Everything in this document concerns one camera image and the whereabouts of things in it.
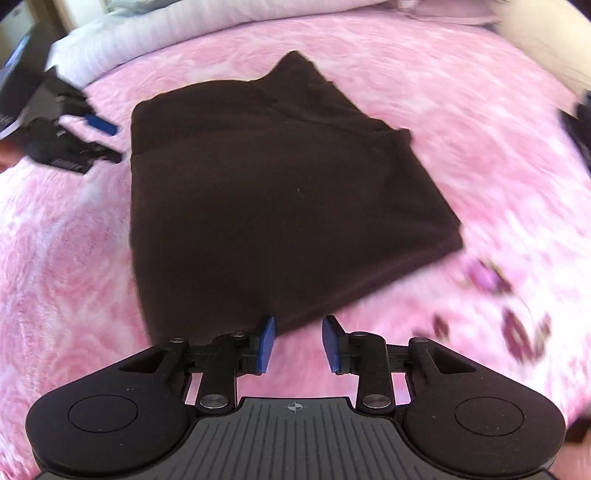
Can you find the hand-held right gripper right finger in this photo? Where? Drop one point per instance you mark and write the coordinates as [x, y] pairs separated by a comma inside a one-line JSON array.
[[330, 346]]

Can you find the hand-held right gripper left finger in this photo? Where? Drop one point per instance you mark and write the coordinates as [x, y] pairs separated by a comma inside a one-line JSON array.
[[267, 344]]

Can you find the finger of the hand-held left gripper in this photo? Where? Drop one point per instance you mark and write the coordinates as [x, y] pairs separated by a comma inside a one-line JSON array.
[[99, 123], [105, 154]]

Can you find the dark brown pants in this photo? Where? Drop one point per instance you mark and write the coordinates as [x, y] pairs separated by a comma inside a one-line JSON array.
[[277, 184]]

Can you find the lilac folded quilt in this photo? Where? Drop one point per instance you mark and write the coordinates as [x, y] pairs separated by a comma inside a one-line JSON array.
[[152, 32]]

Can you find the pink floral bed sheet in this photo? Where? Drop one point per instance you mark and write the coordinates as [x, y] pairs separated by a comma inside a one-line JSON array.
[[485, 161]]

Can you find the pale pink pillow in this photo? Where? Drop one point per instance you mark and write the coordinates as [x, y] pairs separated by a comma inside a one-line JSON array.
[[443, 14]]

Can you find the cream padded headboard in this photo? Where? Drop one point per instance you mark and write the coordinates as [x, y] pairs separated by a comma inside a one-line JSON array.
[[545, 46]]

